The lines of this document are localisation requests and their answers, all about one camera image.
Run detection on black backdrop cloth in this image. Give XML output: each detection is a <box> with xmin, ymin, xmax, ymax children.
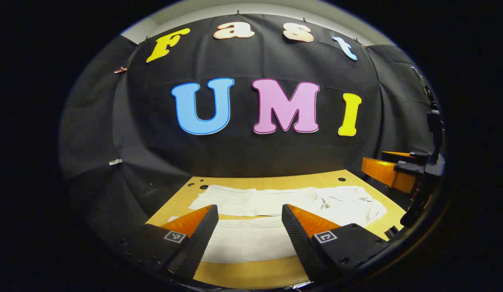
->
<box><xmin>59</xmin><ymin>13</ymin><xmax>438</xmax><ymax>248</ymax></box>

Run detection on white jeans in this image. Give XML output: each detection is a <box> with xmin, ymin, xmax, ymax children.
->
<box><xmin>167</xmin><ymin>185</ymin><xmax>388</xmax><ymax>264</ymax></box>

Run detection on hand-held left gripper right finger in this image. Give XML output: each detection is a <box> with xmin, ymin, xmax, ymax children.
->
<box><xmin>281</xmin><ymin>204</ymin><xmax>394</xmax><ymax>283</ymax></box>

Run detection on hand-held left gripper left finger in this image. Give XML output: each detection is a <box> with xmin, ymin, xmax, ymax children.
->
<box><xmin>118</xmin><ymin>204</ymin><xmax>219</xmax><ymax>280</ymax></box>

